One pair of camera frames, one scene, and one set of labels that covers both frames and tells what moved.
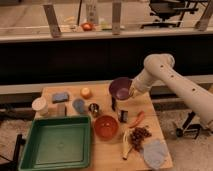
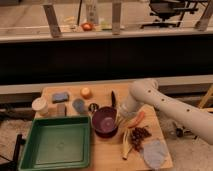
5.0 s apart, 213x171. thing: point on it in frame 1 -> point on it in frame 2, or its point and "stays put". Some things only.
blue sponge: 60,97 stays put
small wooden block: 61,110 stays put
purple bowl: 120,87 -> 104,121
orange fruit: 86,93 stays put
